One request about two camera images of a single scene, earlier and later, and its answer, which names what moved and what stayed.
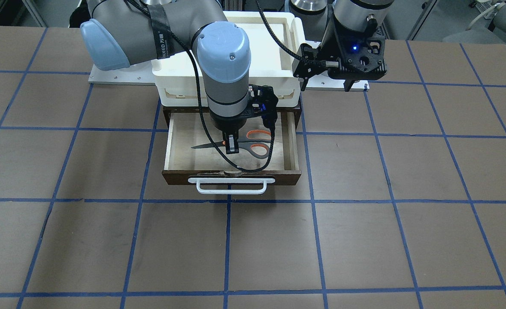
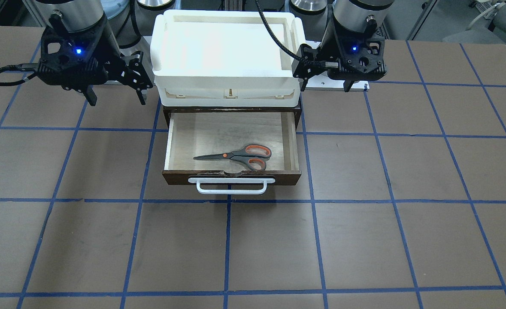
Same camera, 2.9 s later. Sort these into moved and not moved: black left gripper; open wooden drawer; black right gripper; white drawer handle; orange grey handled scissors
Moved: orange grey handled scissors; black right gripper
Not moved: black left gripper; white drawer handle; open wooden drawer
